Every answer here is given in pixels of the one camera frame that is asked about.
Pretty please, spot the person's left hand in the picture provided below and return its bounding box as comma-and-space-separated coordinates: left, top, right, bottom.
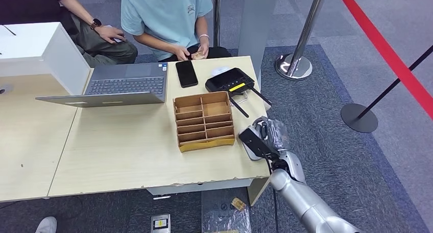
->
196, 40, 211, 60
95, 26, 127, 44

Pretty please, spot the person's right hand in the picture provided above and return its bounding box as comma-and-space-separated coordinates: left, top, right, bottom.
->
173, 45, 192, 61

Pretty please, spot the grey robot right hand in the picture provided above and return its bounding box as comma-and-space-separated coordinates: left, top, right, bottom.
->
252, 115, 291, 154

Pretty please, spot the light smartphone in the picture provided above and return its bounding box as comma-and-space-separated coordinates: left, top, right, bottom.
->
103, 25, 125, 43

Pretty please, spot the person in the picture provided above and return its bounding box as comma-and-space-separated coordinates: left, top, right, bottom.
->
0, 0, 138, 68
121, 0, 234, 63

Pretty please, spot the black card reader device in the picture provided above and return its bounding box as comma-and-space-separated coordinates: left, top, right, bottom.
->
205, 67, 273, 119

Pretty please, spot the clear plastic film wrap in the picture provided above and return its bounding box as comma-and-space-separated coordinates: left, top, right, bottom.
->
252, 115, 291, 154

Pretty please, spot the black smartphone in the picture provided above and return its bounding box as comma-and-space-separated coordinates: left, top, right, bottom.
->
175, 60, 199, 88

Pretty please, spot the white round object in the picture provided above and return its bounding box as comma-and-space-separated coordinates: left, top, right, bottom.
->
211, 66, 231, 77

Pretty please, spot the thin black pole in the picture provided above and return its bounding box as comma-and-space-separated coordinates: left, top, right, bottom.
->
213, 0, 221, 49

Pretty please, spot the grey laptop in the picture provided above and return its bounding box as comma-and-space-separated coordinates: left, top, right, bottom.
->
35, 62, 169, 108

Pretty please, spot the grey standing panel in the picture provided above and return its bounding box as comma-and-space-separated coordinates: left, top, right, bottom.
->
237, 0, 281, 88

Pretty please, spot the wooden compartment organizer box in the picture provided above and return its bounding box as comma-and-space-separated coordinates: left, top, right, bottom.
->
173, 90, 236, 154

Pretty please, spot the white box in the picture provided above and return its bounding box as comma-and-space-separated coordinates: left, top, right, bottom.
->
0, 21, 91, 96

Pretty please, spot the small wooden block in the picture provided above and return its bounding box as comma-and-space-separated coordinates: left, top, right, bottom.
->
231, 197, 247, 212

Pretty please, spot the plastic wrapped floor plate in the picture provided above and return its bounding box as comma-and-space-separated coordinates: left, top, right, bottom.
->
201, 187, 253, 233

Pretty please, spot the red barrier belt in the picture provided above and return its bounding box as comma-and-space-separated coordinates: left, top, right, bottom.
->
334, 0, 433, 121

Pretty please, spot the metal floor socket box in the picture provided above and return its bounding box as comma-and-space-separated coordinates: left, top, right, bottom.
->
150, 214, 171, 233

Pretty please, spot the plain white shoe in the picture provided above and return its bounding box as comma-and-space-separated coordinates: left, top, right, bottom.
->
35, 216, 58, 233

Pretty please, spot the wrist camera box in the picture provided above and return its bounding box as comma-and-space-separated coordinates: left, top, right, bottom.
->
238, 126, 281, 161

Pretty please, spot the chrome stanchion post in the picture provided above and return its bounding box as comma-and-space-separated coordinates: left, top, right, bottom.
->
274, 0, 329, 81

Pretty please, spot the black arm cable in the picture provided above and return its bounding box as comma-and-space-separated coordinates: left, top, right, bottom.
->
262, 152, 280, 233

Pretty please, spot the black stanchion post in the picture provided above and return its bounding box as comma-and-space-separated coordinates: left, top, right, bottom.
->
340, 44, 433, 134

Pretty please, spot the white desk frame beam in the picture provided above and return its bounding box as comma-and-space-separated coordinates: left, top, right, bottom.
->
147, 178, 254, 196

